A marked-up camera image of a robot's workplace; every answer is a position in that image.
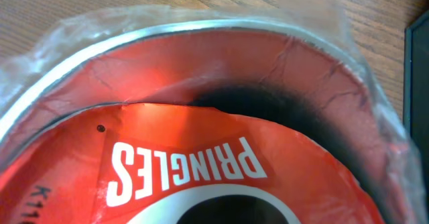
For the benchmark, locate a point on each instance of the red Pringles can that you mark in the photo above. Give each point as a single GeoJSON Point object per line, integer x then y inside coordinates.
{"type": "Point", "coordinates": [154, 114]}

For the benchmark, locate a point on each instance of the dark green gift box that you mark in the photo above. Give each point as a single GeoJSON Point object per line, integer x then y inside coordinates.
{"type": "Point", "coordinates": [415, 112]}

